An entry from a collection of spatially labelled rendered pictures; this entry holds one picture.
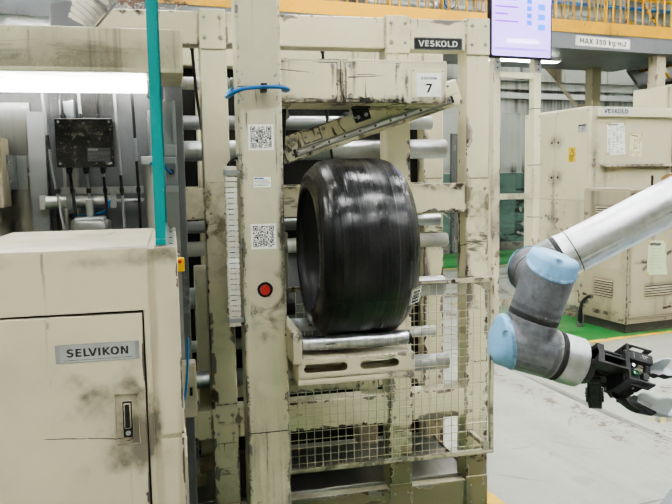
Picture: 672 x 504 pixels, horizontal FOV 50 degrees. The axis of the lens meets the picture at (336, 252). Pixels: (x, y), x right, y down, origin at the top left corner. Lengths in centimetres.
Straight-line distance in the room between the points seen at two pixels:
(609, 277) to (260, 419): 490
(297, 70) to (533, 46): 407
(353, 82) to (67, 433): 150
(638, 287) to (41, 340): 578
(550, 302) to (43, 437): 95
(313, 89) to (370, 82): 20
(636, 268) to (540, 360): 537
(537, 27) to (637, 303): 250
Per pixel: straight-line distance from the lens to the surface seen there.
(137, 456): 147
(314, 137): 255
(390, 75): 250
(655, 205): 144
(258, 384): 221
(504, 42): 615
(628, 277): 661
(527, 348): 128
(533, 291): 127
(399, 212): 204
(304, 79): 243
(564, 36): 949
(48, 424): 146
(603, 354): 135
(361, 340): 215
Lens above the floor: 139
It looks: 6 degrees down
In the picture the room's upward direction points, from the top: 1 degrees counter-clockwise
